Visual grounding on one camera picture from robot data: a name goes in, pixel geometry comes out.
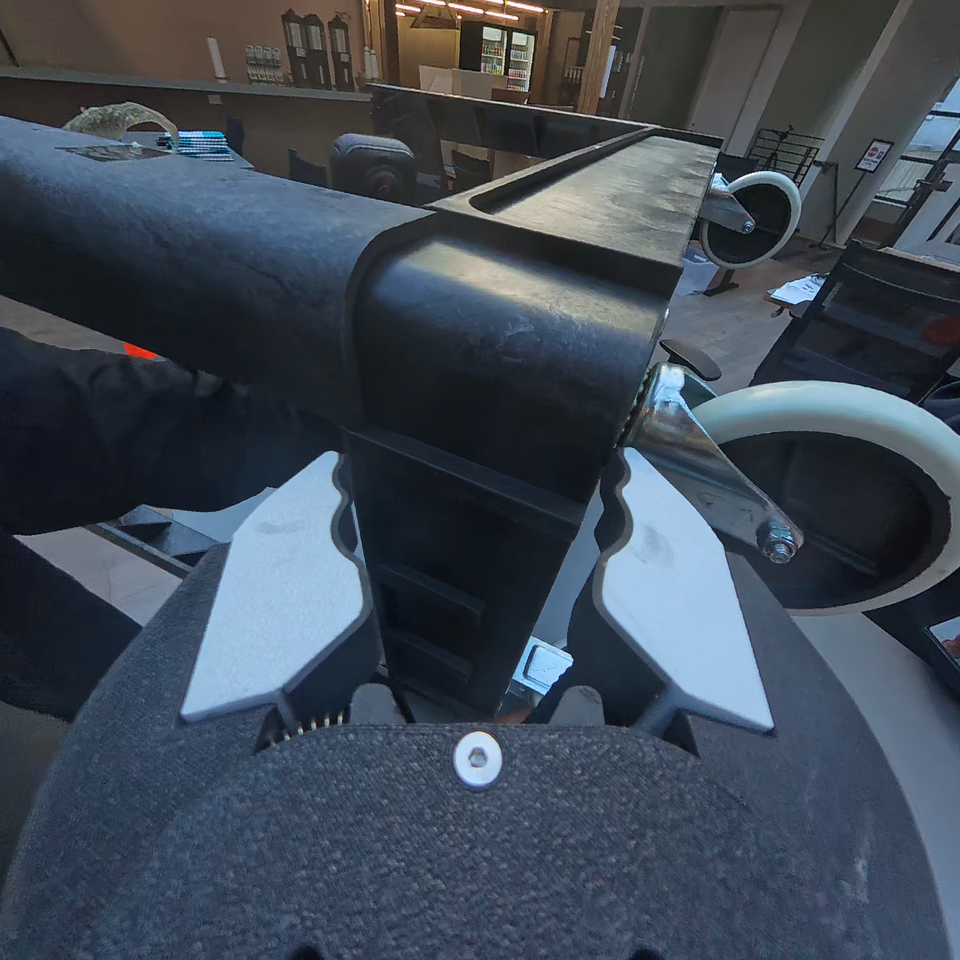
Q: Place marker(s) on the wooden pillar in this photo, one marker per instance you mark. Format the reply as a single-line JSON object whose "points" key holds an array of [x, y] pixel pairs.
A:
{"points": [[600, 52]]}

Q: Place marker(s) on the glass-door drinks fridge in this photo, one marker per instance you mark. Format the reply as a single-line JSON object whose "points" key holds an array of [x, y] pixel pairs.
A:
{"points": [[521, 60], [487, 49]]}

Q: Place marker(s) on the black music stand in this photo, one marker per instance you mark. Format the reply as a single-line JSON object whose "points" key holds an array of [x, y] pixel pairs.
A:
{"points": [[784, 154]]}

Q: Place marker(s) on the dark arched wall boards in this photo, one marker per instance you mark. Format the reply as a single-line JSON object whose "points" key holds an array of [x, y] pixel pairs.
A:
{"points": [[319, 49]]}

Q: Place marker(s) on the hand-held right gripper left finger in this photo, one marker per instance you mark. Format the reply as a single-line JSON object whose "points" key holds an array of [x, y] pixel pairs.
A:
{"points": [[277, 592]]}

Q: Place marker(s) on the brochure rack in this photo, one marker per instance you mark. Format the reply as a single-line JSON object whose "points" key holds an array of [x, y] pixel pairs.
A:
{"points": [[265, 65]]}

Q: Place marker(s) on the black plastic utility cart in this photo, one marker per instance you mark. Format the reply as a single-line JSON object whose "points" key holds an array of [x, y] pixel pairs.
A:
{"points": [[487, 337]]}

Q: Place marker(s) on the stack of striped booklets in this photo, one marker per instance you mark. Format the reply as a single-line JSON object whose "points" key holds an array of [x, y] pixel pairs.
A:
{"points": [[202, 144]]}

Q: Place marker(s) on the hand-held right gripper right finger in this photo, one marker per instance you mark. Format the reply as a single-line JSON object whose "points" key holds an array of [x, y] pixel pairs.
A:
{"points": [[675, 600]]}

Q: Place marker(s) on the person's left forearm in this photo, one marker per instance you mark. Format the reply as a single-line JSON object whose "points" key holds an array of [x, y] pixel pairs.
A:
{"points": [[112, 435]]}

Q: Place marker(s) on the large white-tyred caster wheel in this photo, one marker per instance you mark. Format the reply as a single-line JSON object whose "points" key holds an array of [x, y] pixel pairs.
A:
{"points": [[776, 186], [825, 409]]}

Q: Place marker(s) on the framed sign stand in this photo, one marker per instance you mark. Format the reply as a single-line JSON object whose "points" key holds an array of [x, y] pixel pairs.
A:
{"points": [[877, 157]]}

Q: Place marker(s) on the small orange object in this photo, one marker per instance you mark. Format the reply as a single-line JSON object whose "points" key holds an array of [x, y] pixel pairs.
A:
{"points": [[139, 350]]}

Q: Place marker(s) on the black metal bracket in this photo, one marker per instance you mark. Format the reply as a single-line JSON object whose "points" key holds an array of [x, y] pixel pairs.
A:
{"points": [[161, 536]]}

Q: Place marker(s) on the white papers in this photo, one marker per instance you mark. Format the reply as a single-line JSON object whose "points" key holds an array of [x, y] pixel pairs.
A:
{"points": [[799, 289]]}

